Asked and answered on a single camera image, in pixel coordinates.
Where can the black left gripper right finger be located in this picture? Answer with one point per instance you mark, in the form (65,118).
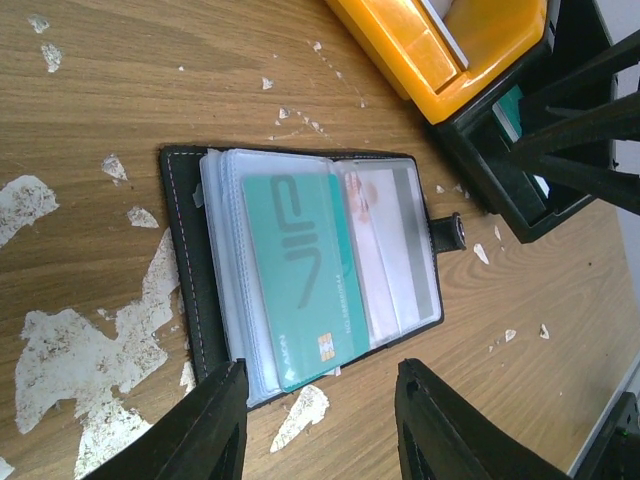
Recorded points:
(442,436)

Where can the teal vip card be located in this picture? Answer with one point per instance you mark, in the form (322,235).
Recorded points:
(308,276)

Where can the teal card stack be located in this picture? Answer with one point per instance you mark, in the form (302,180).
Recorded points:
(506,111)

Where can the black bin with teal cards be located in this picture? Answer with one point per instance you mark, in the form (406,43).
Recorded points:
(524,183)

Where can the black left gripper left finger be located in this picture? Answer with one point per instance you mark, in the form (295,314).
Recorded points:
(203,437)

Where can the black leather card holder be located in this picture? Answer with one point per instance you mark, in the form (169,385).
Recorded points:
(215,259)

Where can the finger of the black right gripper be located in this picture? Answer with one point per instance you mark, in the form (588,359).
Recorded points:
(618,119)
(617,188)

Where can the white pink vip card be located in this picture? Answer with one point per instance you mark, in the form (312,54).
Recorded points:
(394,252)

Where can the yellow plastic bin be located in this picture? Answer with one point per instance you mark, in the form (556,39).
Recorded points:
(403,43)

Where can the white pink card stack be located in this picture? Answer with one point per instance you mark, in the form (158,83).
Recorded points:
(436,11)

